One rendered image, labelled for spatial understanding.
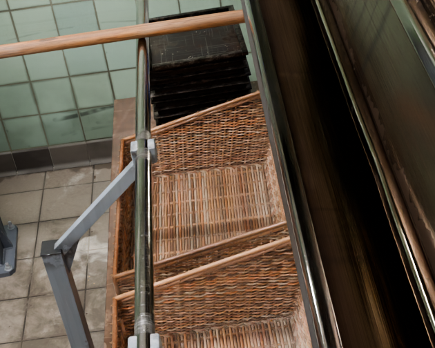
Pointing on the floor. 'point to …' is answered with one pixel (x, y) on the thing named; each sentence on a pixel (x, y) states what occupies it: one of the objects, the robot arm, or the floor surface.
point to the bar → (72, 307)
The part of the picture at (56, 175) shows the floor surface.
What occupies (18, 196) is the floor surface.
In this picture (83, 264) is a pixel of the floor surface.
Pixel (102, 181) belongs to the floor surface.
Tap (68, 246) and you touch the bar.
